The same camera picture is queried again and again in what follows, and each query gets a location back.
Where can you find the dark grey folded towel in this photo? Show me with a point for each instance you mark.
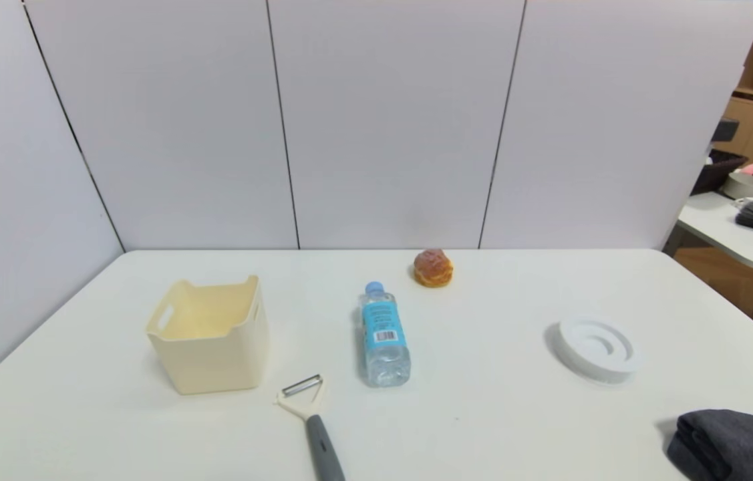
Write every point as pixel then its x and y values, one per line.
pixel 733 444

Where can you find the white round plastic container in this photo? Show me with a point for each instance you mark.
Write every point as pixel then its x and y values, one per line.
pixel 586 354

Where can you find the grey round bowl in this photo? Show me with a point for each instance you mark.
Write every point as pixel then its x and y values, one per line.
pixel 742 187

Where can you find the cream puff pastry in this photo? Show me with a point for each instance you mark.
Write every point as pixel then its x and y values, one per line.
pixel 433 269

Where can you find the white side table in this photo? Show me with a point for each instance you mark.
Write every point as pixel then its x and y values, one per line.
pixel 733 244

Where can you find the black basket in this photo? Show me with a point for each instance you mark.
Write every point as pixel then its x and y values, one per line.
pixel 713 174

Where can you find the cream plastic storage box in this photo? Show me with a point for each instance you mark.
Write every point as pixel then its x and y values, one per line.
pixel 216 364

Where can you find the clear water bottle blue label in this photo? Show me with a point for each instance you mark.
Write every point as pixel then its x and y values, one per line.
pixel 384 327

